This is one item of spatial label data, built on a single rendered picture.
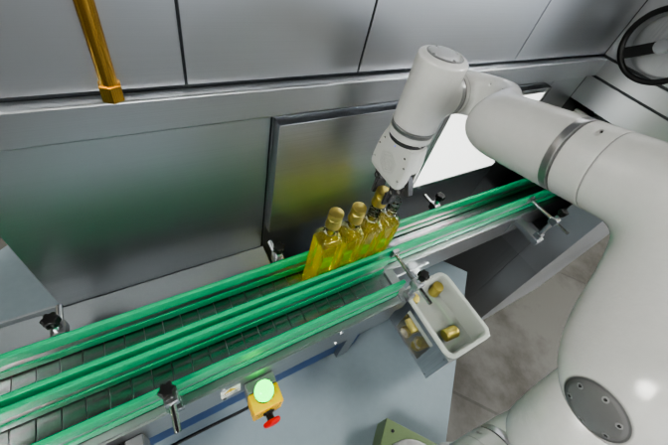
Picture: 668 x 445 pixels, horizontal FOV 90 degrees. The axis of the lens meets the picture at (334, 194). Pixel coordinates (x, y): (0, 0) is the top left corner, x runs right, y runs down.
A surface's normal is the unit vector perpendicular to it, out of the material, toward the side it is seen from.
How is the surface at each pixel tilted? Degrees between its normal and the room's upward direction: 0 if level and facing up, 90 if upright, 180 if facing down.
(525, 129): 62
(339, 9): 90
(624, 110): 90
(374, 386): 0
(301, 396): 0
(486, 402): 0
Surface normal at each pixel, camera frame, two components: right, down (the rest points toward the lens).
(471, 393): 0.20, -0.67
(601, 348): -0.80, -0.50
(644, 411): -0.53, -0.03
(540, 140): -0.83, -0.15
